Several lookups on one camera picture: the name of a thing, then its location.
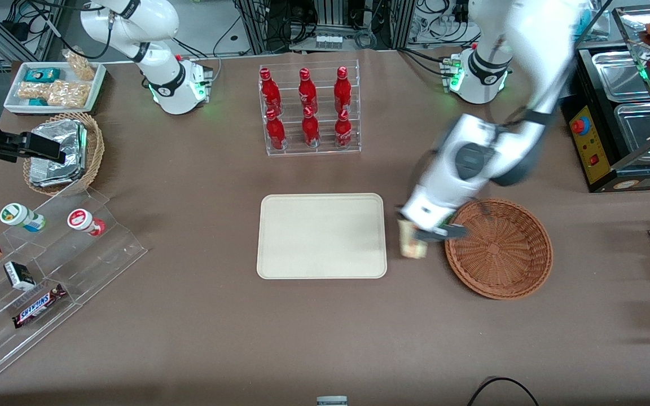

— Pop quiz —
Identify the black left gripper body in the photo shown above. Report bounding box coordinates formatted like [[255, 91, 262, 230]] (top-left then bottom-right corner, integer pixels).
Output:
[[435, 222, 468, 241]]

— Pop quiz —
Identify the triangular sandwich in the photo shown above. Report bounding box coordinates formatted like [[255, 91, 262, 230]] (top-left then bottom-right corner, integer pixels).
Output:
[[398, 220, 429, 259]]

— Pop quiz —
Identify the light wicker basket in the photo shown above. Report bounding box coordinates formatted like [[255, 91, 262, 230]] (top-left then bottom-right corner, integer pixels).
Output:
[[23, 112, 105, 197]]

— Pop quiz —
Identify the white snack tray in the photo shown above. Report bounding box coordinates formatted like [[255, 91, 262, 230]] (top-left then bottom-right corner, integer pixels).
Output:
[[3, 61, 107, 115]]

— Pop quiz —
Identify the brown wicker basket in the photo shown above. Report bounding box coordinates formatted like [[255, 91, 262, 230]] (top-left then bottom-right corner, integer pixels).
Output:
[[444, 197, 554, 301]]

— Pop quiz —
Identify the beige rectangular tray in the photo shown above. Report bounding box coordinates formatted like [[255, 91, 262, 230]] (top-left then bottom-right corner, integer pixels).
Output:
[[256, 193, 388, 280]]

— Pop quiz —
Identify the foil wrapped package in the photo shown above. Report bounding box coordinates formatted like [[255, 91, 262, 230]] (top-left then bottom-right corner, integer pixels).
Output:
[[29, 120, 87, 188]]

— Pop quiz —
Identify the clear bag of snacks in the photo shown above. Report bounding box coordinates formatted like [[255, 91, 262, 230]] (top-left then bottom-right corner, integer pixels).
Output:
[[17, 82, 49, 102], [63, 50, 96, 81], [47, 80, 90, 108]]

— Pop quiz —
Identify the teal snack box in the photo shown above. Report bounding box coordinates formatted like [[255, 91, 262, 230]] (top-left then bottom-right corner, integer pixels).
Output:
[[25, 68, 62, 83]]

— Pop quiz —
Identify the green capped yogurt bottle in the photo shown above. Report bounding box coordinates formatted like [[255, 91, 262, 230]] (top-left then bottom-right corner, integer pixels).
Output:
[[0, 203, 46, 233]]

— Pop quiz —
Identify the red capped yogurt bottle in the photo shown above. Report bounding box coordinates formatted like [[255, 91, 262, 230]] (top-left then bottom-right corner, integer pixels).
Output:
[[67, 208, 107, 237]]

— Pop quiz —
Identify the clear acrylic stepped shelf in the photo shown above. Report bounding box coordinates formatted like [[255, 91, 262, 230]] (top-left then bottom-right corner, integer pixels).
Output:
[[0, 180, 148, 384]]

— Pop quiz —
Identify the small black white box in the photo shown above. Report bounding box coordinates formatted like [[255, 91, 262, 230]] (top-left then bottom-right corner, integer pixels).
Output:
[[3, 261, 36, 292]]

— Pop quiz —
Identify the red cola bottle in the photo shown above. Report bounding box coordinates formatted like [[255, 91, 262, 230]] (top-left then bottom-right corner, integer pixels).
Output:
[[260, 68, 282, 116], [301, 106, 321, 148], [298, 68, 319, 113], [266, 108, 287, 151], [335, 109, 354, 148], [333, 67, 353, 113]]

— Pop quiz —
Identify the clear acrylic bottle rack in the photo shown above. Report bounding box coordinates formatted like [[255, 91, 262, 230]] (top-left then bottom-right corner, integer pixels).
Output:
[[258, 59, 362, 157]]

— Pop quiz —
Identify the Snickers chocolate bar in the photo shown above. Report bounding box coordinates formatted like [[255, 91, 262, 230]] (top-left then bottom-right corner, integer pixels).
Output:
[[12, 284, 68, 329]]

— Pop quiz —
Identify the black food warmer appliance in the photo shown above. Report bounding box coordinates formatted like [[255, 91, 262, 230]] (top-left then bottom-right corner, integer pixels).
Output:
[[561, 44, 650, 193]]

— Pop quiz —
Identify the black cable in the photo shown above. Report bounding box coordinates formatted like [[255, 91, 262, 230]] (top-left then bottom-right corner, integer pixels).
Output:
[[467, 377, 540, 406]]

